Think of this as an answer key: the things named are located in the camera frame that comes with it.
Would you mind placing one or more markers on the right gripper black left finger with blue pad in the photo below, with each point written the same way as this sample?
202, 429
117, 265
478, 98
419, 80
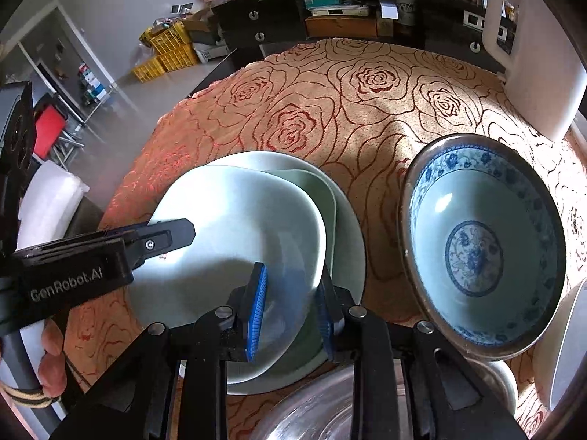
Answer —
174, 379

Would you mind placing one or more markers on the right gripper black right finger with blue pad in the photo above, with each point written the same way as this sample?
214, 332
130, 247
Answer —
408, 383

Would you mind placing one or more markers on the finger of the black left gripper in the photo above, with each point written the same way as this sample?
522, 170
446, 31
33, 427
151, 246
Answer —
144, 241

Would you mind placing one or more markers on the small white oval dish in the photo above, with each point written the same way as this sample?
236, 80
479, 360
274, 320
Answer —
180, 286

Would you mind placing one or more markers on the small white bowl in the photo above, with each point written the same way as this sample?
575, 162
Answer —
560, 351

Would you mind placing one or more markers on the large steel bowl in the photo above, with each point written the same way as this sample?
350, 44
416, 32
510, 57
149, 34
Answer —
321, 409

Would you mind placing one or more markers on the blue patterned ceramic bowl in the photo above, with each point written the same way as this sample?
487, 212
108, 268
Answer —
482, 245

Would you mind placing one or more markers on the large white round plate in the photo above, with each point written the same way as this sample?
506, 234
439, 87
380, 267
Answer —
349, 271

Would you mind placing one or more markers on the green square plate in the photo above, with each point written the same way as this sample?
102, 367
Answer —
272, 220

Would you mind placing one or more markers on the person's left hand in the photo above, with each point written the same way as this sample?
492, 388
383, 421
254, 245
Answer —
52, 367

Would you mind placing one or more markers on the white chair cushion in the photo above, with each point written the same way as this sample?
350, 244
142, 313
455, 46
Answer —
49, 204

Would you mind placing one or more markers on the red folding chair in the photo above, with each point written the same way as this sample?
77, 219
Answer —
49, 126

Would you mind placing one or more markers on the yellow plastic crates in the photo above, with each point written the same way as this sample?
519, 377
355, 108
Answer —
170, 49

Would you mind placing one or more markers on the white shelf unit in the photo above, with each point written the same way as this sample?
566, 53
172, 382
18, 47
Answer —
50, 53

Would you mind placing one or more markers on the rose patterned tablecloth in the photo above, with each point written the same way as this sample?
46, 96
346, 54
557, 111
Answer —
360, 111

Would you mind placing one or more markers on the white electric kettle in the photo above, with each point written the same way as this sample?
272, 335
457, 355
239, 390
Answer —
545, 78

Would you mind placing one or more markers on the black sideboard cabinet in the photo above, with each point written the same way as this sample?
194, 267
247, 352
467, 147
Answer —
448, 27

